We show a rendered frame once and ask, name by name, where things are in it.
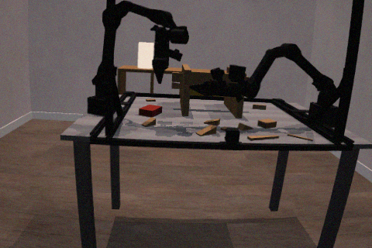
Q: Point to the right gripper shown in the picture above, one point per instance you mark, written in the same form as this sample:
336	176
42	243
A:
211	88

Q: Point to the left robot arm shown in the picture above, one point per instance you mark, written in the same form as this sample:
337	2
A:
177	34

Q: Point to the wooden rail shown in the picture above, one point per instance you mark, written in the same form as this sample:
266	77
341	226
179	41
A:
197	78

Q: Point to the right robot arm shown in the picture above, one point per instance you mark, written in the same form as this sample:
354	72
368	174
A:
251	86

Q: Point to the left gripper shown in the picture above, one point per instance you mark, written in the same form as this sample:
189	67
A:
160	50

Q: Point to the tan wooden board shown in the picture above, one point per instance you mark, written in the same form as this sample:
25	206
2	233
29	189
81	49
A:
185	93
236	108

